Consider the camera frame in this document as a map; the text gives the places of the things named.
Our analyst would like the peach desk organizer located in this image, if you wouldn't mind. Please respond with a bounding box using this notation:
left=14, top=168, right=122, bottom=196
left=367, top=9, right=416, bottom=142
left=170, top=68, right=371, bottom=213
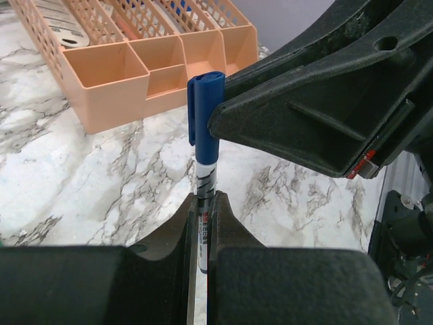
left=11, top=1, right=258, bottom=134

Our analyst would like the blue-end white marker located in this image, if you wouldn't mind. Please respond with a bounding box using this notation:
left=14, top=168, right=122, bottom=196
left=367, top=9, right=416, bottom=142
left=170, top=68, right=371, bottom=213
left=196, top=162, right=217, bottom=274

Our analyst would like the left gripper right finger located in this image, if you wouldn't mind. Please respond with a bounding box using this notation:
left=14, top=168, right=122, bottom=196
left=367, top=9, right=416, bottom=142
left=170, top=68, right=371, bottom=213
left=207, top=192, right=394, bottom=324

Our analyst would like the blue pen cap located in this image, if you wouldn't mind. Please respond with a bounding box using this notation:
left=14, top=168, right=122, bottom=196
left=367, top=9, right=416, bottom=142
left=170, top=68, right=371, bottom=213
left=187, top=71, right=225, bottom=165

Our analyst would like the white oval perforated plate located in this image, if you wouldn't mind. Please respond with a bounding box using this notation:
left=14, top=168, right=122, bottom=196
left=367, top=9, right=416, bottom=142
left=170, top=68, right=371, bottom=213
left=35, top=0, right=90, bottom=48

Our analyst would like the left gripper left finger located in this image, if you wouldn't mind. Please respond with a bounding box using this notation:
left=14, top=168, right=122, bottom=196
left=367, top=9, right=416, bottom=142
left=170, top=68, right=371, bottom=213
left=1, top=194, right=197, bottom=324

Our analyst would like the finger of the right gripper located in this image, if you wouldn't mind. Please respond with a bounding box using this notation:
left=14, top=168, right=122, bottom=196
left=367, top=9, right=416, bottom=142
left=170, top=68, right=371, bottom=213
left=225, top=1, right=432, bottom=98
left=209, top=20, right=432, bottom=178

